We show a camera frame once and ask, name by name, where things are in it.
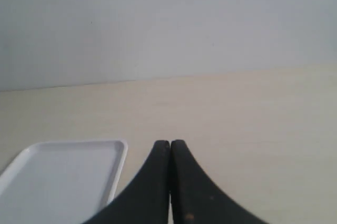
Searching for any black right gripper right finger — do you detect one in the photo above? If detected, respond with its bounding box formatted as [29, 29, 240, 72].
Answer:
[171, 140, 265, 223]

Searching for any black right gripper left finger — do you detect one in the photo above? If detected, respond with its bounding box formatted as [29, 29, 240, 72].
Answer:
[85, 140, 170, 224]

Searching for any white plastic tray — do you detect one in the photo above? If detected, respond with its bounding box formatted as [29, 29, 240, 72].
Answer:
[1, 140, 127, 223]

